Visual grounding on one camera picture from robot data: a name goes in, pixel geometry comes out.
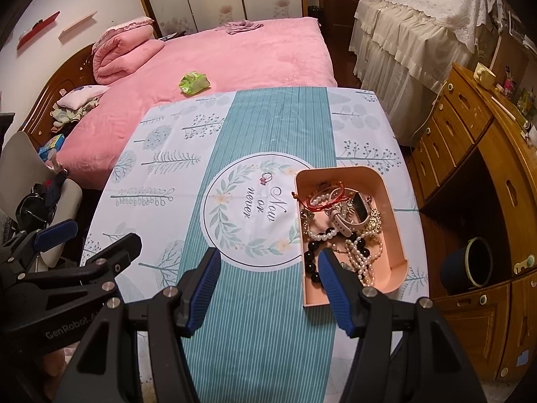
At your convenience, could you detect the grey chair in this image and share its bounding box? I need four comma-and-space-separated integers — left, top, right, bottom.
0, 131, 85, 268

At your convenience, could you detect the pink wall shelf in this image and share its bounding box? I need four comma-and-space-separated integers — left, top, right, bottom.
58, 11, 98, 41

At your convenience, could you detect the floral cloth pile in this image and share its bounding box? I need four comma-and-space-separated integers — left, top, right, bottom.
49, 100, 104, 132

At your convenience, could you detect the round dark container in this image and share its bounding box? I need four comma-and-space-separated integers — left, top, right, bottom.
440, 236, 494, 295

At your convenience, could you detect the round pearl bracelet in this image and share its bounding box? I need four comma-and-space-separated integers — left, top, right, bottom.
345, 235, 384, 288

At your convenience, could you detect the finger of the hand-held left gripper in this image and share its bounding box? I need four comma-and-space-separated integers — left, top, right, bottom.
17, 232, 143, 304
0, 218, 80, 276

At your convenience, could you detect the pink smart watch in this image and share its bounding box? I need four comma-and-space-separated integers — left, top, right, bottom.
331, 192, 377, 236

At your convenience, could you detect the folded pink quilt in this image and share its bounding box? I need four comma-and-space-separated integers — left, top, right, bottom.
91, 16, 165, 85

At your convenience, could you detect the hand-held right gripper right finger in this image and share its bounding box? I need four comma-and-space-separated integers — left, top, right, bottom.
318, 249, 489, 403

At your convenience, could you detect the wooden headboard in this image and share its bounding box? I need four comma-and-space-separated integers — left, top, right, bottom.
20, 43, 98, 145

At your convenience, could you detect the cream cup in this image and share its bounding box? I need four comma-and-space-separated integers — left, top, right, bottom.
473, 62, 496, 84

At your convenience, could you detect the wooden desk with drawers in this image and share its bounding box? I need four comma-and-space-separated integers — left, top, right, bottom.
408, 62, 537, 384

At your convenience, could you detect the black bead bracelet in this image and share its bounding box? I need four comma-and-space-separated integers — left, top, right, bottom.
304, 227, 371, 287

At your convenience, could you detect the small floral pillow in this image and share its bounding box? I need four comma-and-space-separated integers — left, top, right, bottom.
56, 85, 110, 108

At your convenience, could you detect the pink plastic tray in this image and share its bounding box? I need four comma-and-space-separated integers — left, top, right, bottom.
294, 166, 409, 307

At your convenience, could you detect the red string bracelet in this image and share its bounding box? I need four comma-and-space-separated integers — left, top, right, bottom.
299, 182, 350, 211

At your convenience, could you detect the pink bed blanket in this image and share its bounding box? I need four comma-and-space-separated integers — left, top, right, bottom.
54, 17, 339, 190

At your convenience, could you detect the red wall shelf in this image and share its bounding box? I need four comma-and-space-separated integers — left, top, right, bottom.
17, 11, 60, 50

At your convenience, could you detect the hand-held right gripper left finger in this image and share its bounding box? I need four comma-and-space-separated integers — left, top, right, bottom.
52, 249, 222, 403

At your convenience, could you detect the gold ornate bracelet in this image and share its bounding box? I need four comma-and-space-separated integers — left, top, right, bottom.
363, 208, 383, 232

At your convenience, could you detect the pink cloth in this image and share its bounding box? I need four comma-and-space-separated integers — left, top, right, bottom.
215, 19, 266, 35

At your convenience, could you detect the blue box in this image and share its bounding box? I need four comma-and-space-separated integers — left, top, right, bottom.
37, 133, 65, 161

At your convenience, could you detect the small pearl necklace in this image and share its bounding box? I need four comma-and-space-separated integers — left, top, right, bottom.
301, 193, 337, 241

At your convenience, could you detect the green snack packet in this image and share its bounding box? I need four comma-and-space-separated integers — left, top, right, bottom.
179, 72, 210, 94

